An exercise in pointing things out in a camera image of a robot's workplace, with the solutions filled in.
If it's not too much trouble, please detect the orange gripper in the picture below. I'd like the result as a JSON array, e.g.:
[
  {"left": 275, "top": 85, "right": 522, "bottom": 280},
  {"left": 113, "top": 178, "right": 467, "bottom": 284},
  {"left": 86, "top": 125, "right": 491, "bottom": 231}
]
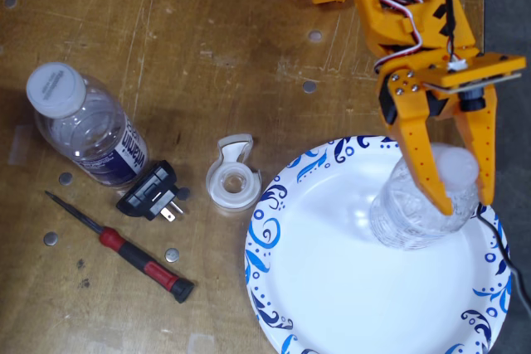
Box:
[{"left": 375, "top": 47, "right": 498, "bottom": 216}]

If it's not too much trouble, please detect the clear ribbed water bottle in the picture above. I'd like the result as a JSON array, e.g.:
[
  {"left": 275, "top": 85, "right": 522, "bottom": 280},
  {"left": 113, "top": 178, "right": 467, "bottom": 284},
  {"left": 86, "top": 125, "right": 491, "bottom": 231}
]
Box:
[{"left": 368, "top": 142, "right": 482, "bottom": 251}]

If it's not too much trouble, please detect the clear vitamin water bottle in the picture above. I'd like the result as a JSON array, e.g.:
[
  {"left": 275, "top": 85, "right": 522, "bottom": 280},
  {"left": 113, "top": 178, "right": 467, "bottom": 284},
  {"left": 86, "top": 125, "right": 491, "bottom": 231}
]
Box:
[{"left": 26, "top": 61, "right": 150, "bottom": 192}]

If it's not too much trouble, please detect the white blue-patterned paper plate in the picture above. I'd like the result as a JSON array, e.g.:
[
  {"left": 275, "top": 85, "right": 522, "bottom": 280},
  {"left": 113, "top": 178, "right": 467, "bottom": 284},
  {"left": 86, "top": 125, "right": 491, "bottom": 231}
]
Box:
[{"left": 243, "top": 134, "right": 514, "bottom": 354}]

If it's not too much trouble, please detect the clear tape dispenser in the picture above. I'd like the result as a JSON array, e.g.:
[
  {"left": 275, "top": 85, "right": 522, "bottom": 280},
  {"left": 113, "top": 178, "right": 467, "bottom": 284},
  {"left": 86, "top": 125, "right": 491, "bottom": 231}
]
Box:
[{"left": 205, "top": 133, "right": 263, "bottom": 211}]

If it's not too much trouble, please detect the black power plug adapter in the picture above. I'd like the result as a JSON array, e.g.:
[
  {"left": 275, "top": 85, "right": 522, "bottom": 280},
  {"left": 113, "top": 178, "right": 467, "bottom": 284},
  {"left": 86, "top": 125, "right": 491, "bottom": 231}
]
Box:
[{"left": 115, "top": 159, "right": 186, "bottom": 222}]

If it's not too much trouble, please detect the clear tape strip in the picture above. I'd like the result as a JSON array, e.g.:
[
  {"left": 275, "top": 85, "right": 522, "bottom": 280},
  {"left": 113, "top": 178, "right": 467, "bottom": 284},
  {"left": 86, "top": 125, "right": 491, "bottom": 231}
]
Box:
[
  {"left": 187, "top": 332, "right": 216, "bottom": 354},
  {"left": 7, "top": 124, "right": 34, "bottom": 167}
]

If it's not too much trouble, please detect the red black screwdriver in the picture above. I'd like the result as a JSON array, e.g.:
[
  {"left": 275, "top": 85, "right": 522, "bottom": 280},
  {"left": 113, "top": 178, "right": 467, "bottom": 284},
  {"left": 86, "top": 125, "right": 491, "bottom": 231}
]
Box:
[{"left": 44, "top": 190, "right": 195, "bottom": 304}]

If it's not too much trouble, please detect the wrist camera on orange plate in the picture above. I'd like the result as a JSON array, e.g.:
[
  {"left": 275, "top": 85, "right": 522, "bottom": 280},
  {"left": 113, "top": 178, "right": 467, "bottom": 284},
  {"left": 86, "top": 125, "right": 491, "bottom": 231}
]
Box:
[{"left": 417, "top": 54, "right": 528, "bottom": 114}]

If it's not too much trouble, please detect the thin black cable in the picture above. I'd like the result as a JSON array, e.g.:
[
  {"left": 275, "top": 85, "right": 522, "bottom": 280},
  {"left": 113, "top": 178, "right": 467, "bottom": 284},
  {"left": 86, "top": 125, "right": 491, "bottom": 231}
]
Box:
[{"left": 474, "top": 203, "right": 531, "bottom": 318}]

